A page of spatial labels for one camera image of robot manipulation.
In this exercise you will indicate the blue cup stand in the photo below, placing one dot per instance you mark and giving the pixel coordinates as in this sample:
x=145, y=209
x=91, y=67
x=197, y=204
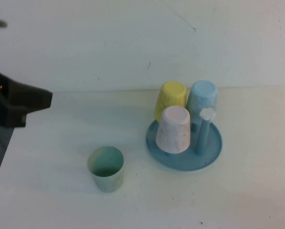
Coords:
x=209, y=148

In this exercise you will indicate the green cup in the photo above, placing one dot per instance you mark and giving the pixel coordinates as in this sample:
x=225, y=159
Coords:
x=106, y=176

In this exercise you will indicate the pink marbled cup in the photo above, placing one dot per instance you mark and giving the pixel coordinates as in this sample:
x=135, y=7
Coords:
x=173, y=131

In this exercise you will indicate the yellow cup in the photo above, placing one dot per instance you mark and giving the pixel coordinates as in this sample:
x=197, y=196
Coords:
x=168, y=95

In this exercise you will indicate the light blue cup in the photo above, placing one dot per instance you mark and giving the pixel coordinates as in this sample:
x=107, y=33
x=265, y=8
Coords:
x=202, y=93

